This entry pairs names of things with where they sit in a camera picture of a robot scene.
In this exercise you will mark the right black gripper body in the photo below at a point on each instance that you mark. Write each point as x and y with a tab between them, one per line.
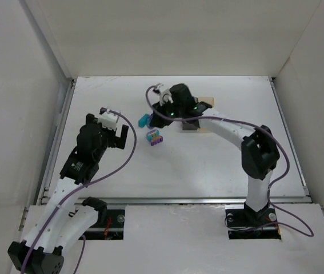
158	119

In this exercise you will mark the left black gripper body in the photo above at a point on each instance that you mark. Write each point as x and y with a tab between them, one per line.
108	134

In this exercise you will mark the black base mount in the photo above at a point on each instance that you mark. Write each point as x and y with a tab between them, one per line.
245	225
110	222

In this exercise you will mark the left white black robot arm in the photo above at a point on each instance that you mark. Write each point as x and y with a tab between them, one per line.
44	248

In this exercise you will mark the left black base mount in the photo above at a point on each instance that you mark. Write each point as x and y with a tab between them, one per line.
110	222

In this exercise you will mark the teal lego with purple arch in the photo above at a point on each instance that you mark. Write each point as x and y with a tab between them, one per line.
144	121

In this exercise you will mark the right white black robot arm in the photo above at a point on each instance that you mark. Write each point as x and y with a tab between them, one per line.
259	152

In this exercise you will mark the grey transparent container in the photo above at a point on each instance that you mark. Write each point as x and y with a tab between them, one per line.
190	126

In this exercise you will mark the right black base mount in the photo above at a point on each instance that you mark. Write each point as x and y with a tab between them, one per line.
245	225

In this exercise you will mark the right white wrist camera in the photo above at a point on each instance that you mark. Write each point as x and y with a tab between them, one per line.
163	93

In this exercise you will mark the teal purple lego stack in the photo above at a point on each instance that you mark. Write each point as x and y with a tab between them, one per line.
154	137

